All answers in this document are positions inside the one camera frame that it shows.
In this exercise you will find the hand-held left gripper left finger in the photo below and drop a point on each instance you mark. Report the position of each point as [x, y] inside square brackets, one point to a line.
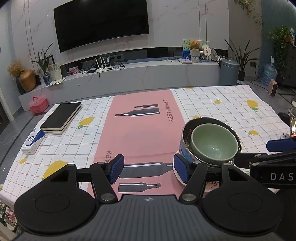
[116, 168]

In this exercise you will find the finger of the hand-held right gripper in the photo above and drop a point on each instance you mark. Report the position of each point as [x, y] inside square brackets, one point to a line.
[245, 159]
[279, 144]

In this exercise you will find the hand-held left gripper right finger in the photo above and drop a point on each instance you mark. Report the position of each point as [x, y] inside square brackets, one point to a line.
[181, 169]

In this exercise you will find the blue steel bowl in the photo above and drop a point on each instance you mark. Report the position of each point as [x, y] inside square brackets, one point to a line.
[185, 148]

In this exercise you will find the green ceramic bowl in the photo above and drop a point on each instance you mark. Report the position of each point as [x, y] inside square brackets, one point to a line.
[212, 148]

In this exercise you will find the pink bottle print placemat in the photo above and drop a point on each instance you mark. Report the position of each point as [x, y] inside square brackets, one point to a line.
[143, 139]

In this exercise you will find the pink space heater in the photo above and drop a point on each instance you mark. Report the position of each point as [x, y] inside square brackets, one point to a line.
[272, 88]

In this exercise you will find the black hardcover book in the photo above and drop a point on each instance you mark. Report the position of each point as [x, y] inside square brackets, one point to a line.
[67, 126]
[61, 114]

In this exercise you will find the blue water bottle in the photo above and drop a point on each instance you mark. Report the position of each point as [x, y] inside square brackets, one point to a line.
[269, 73]

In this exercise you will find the grey trash can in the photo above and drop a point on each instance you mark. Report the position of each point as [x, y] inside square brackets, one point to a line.
[229, 73]

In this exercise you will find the white and blue box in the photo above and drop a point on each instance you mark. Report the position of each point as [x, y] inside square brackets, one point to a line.
[32, 142]

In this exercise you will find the grey marble television console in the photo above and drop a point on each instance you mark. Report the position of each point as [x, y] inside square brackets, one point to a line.
[138, 78]

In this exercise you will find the tall potted plant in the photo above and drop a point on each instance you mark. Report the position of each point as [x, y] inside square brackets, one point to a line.
[241, 60]

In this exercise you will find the white router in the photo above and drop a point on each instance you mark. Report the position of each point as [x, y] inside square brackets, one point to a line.
[103, 69]

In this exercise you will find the pink plastic basket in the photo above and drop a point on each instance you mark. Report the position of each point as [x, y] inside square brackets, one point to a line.
[38, 106]

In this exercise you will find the small black box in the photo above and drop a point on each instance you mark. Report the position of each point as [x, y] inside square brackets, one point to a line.
[92, 70]

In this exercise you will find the leafy bushy plant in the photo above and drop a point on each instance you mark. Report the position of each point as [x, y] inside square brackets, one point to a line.
[281, 41]

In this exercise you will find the yellowish papers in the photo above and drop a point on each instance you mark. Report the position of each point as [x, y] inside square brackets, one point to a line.
[56, 82]

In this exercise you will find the pink photo card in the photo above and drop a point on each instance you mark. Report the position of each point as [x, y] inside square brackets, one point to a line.
[73, 70]

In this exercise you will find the flat tablet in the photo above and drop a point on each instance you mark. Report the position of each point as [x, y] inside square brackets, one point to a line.
[185, 61]

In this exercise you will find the green plant in blue vase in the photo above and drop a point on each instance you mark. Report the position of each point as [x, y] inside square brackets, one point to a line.
[47, 78]

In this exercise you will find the blue carton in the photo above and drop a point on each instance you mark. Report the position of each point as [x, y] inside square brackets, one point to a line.
[186, 55]

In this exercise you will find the white round fan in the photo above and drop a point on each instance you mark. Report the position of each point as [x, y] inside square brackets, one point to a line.
[206, 51]

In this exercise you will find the white drawing card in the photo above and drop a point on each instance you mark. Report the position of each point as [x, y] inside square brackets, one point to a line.
[55, 70]

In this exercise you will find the floral printed cloth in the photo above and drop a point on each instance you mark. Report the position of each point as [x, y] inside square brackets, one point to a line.
[7, 215]

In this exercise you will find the brown teddy bear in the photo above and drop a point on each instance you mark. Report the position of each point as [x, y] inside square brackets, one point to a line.
[194, 45]

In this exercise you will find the gold vase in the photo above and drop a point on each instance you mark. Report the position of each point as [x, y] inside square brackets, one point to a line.
[27, 81]

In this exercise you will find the green painted canvas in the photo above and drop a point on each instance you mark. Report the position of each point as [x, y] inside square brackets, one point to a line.
[186, 44]

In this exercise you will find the dark vase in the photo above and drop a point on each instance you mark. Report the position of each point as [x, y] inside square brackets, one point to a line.
[19, 88]

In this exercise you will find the hanging vine plant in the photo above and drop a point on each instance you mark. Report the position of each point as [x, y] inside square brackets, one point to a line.
[248, 7]

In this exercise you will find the dried flower bunch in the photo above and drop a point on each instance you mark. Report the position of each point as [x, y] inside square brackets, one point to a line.
[15, 68]

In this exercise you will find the wall outlet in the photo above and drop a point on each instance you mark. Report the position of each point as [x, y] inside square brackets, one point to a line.
[253, 64]

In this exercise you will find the small photo frame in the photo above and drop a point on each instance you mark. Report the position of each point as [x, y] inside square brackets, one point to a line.
[40, 76]

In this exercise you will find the black wall television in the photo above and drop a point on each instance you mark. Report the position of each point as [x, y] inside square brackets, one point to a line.
[101, 20]

